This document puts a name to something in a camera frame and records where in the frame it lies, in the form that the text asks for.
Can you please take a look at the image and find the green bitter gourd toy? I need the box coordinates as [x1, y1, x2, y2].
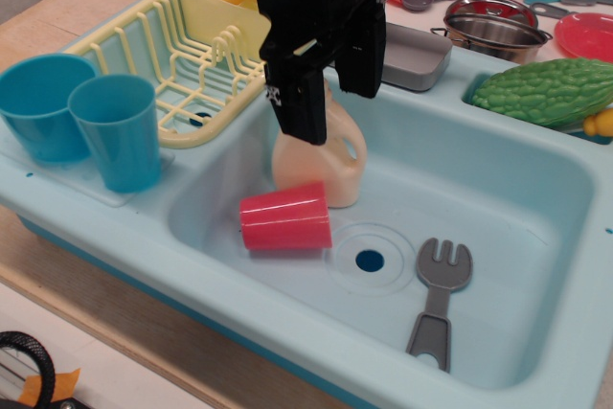
[470, 58, 612, 128]

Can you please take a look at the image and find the cream detergent bottle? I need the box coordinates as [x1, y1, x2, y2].
[271, 84, 368, 208]

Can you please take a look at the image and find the light blue toy sink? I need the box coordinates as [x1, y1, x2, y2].
[1, 50, 612, 408]

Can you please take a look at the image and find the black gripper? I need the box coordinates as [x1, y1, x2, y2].
[257, 0, 386, 145]

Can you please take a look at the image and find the grey spoon handle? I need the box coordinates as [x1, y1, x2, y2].
[530, 2, 574, 19]

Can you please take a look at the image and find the blue cup left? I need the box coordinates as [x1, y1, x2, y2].
[1, 53, 98, 164]

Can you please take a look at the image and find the orange tape piece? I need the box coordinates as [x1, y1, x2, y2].
[17, 368, 81, 408]

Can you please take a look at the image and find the yellow toy piece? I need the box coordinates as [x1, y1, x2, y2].
[582, 108, 613, 137]

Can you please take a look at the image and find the black cable loop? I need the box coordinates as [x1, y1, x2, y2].
[0, 330, 57, 405]

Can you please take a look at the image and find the steel pot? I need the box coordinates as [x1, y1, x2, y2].
[430, 13, 553, 64]

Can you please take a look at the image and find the red plastic cup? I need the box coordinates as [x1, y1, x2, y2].
[239, 182, 332, 251]

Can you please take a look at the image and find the steel pot lid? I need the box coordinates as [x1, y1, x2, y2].
[445, 0, 538, 28]

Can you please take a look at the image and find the red plate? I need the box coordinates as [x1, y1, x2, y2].
[554, 12, 612, 63]

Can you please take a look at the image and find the blue cup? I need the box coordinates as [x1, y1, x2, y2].
[68, 74, 162, 193]
[1, 53, 98, 164]

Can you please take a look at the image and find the grey plastic fork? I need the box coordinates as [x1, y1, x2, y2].
[406, 238, 473, 373]

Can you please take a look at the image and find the blue cup right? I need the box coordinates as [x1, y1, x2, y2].
[68, 74, 162, 193]

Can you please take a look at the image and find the yellow drying rack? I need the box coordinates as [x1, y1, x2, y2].
[64, 0, 270, 148]

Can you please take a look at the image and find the grey toy faucet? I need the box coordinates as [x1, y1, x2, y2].
[382, 23, 452, 92]

